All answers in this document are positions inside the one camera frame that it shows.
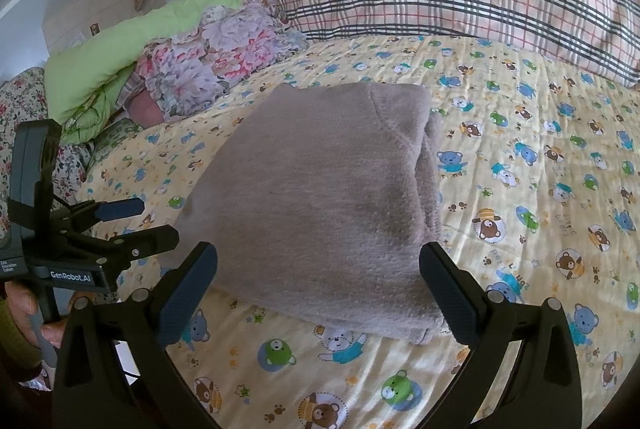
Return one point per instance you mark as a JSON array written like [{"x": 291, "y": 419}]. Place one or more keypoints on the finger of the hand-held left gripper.
[
  {"x": 120, "y": 208},
  {"x": 150, "y": 241}
]

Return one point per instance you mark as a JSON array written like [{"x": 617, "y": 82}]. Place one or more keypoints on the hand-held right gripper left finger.
[{"x": 185, "y": 299}]

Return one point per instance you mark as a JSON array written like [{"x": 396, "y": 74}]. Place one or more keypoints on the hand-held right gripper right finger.
[{"x": 452, "y": 299}]

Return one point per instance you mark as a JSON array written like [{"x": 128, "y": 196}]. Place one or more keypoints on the beige fleece baby garment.
[{"x": 310, "y": 209}]

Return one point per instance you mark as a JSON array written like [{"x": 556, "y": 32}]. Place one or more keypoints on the person's left forearm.
[{"x": 15, "y": 344}]

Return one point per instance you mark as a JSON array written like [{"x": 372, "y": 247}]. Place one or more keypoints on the person's left hand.
[{"x": 20, "y": 299}]

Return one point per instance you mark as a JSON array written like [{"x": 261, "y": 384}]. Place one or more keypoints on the plain pink pillow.
[{"x": 145, "y": 109}]

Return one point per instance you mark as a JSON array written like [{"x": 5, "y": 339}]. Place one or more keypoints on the floral patterned cloth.
[{"x": 20, "y": 94}]

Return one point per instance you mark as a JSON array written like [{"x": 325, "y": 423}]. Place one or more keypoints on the yellow bear print bed sheet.
[{"x": 525, "y": 159}]

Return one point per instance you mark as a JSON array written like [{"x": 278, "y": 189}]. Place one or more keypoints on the light green blanket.
[{"x": 125, "y": 39}]

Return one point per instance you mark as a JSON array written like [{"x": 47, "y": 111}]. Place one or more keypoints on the floral pink blanket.
[{"x": 200, "y": 59}]

